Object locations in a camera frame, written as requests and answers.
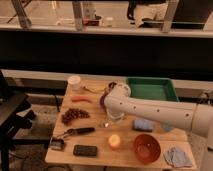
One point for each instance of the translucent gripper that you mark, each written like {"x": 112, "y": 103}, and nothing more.
{"x": 114, "y": 117}

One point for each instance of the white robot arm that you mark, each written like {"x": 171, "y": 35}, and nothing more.
{"x": 197, "y": 118}

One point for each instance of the purple bowl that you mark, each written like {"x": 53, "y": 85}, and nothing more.
{"x": 101, "y": 101}

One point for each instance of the red bowl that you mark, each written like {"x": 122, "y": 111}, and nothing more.
{"x": 146, "y": 148}

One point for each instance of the blue sponge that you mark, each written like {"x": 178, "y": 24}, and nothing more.
{"x": 143, "y": 125}

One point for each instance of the yellow apple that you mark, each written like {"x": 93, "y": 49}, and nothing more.
{"x": 114, "y": 141}

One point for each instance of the small metal cup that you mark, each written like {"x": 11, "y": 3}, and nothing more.
{"x": 111, "y": 85}

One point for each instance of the banana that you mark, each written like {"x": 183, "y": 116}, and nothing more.
{"x": 92, "y": 90}

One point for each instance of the wooden table board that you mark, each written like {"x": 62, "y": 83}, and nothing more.
{"x": 124, "y": 156}

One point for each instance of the green plastic tray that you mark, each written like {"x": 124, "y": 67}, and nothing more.
{"x": 152, "y": 88}

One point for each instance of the bunch of dark grapes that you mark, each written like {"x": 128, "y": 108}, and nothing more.
{"x": 72, "y": 114}

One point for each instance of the black rectangular case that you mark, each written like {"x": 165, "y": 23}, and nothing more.
{"x": 84, "y": 150}

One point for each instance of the white plastic cup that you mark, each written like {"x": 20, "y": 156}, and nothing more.
{"x": 74, "y": 81}

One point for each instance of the small blue yellow object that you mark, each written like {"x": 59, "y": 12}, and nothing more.
{"x": 167, "y": 128}

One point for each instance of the light blue cloth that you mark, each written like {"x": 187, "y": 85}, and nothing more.
{"x": 177, "y": 158}

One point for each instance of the black chair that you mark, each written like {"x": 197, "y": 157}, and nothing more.
{"x": 10, "y": 122}

